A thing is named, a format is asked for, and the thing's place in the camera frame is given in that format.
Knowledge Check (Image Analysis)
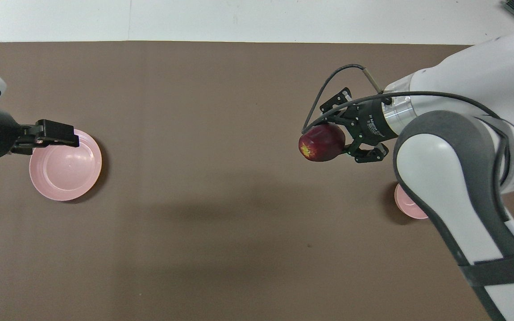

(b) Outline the pink plate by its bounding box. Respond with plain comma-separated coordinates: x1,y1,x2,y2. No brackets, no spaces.
29,129,103,202

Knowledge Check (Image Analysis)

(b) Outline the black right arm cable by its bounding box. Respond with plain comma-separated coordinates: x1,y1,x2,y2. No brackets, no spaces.
302,64,510,188

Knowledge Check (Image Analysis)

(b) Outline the brown table mat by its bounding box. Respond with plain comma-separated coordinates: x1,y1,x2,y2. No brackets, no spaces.
0,41,514,321

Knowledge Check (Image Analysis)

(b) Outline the dark red apple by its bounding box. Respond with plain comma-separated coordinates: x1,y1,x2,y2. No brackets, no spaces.
298,124,346,163

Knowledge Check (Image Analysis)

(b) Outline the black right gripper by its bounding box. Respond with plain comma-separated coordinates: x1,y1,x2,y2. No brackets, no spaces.
319,87,394,164

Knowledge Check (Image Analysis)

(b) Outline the pink bowl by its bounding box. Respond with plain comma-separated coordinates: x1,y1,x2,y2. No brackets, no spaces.
394,183,429,220

